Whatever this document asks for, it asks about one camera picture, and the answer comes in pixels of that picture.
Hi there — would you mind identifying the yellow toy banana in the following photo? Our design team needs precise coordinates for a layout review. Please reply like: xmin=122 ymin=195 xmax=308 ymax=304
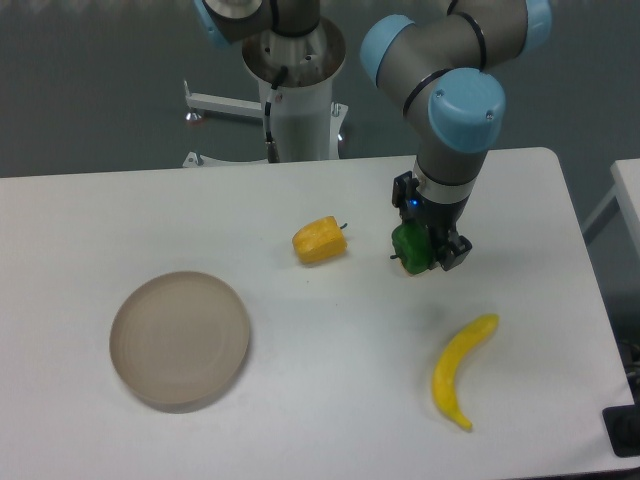
xmin=431 ymin=313 xmax=500 ymax=432

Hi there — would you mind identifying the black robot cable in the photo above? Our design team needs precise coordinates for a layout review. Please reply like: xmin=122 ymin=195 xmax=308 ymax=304
xmin=263 ymin=64 xmax=289 ymax=164

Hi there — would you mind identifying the beige round plate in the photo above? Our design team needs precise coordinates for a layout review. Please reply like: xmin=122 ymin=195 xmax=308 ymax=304
xmin=109 ymin=271 xmax=251 ymax=413

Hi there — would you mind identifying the yellow toy bell pepper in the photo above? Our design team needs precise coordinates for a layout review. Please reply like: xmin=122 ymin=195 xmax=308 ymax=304
xmin=292 ymin=216 xmax=348 ymax=264

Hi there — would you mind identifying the black device at edge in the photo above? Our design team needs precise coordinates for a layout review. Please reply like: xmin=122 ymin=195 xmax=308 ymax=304
xmin=602 ymin=404 xmax=639 ymax=458

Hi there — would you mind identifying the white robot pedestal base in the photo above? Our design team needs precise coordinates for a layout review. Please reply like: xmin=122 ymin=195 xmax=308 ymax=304
xmin=180 ymin=19 xmax=349 ymax=169

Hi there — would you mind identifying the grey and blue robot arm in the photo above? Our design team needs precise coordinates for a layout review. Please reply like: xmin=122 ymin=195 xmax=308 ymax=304
xmin=194 ymin=1 xmax=552 ymax=275

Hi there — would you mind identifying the green toy bell pepper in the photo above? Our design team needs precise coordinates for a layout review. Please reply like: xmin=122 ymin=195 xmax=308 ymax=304
xmin=391 ymin=220 xmax=436 ymax=275

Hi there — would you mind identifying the white side table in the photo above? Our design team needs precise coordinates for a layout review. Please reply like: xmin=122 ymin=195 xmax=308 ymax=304
xmin=581 ymin=158 xmax=639 ymax=249

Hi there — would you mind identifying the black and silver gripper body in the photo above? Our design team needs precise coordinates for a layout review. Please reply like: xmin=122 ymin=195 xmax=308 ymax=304
xmin=391 ymin=161 xmax=474 ymax=247

